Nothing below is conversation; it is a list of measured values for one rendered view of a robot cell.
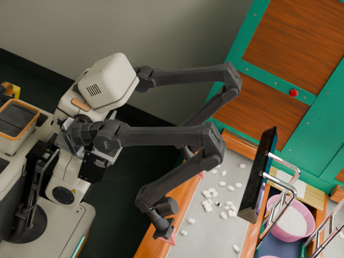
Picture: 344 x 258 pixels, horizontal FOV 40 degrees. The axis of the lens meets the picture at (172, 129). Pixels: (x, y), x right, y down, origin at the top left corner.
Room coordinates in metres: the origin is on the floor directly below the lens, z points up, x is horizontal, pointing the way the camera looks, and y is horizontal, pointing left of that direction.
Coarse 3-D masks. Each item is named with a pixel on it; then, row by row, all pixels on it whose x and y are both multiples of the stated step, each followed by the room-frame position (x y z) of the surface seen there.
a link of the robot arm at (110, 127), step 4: (96, 124) 1.26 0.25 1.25; (100, 124) 1.26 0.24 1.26; (104, 124) 1.27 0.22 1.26; (108, 124) 1.26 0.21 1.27; (112, 124) 1.27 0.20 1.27; (116, 124) 1.28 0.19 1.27; (92, 128) 1.23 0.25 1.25; (96, 128) 1.23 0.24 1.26; (100, 128) 1.25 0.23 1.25; (104, 128) 1.24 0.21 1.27; (108, 128) 1.24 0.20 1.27; (112, 128) 1.25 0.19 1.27; (116, 128) 1.26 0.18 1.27; (92, 132) 1.23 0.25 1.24; (96, 132) 1.23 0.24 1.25; (112, 132) 1.23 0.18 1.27; (116, 132) 1.25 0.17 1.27; (92, 136) 1.23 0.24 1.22
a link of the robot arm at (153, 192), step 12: (204, 156) 1.24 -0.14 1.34; (216, 156) 1.20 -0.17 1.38; (180, 168) 1.24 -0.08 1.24; (192, 168) 1.23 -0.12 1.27; (204, 168) 1.20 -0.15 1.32; (156, 180) 1.27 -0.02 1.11; (168, 180) 1.23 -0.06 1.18; (180, 180) 1.23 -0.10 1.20; (144, 192) 1.23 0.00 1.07; (156, 192) 1.23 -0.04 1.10
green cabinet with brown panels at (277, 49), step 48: (288, 0) 2.15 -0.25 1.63; (336, 0) 2.13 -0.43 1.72; (240, 48) 2.14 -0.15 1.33; (288, 48) 2.14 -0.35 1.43; (336, 48) 2.13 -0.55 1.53; (240, 96) 2.15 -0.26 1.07; (288, 96) 2.13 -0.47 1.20; (336, 96) 2.11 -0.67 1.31; (288, 144) 2.11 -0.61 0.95; (336, 144) 2.10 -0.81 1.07
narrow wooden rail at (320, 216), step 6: (324, 204) 1.99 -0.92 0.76; (312, 210) 1.97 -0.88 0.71; (318, 210) 1.92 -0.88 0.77; (324, 210) 1.94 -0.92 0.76; (318, 216) 1.88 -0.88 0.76; (324, 216) 1.90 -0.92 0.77; (318, 222) 1.83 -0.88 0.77; (324, 228) 1.81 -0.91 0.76; (324, 234) 1.77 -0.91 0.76; (306, 240) 1.77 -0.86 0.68; (312, 246) 1.66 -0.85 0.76; (312, 252) 1.62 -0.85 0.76
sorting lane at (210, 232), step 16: (224, 160) 2.02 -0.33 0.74; (240, 160) 2.08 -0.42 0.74; (208, 176) 1.84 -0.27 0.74; (224, 176) 1.90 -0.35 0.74; (240, 176) 1.95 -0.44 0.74; (224, 192) 1.78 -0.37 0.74; (240, 192) 1.83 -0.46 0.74; (192, 208) 1.58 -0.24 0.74; (192, 224) 1.49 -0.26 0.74; (208, 224) 1.53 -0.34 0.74; (224, 224) 1.57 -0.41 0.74; (240, 224) 1.62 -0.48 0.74; (176, 240) 1.37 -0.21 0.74; (192, 240) 1.40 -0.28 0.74; (208, 240) 1.44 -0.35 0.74; (224, 240) 1.48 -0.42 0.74; (240, 240) 1.52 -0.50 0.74; (176, 256) 1.28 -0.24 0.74; (192, 256) 1.32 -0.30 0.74; (208, 256) 1.36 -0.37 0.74; (224, 256) 1.39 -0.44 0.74
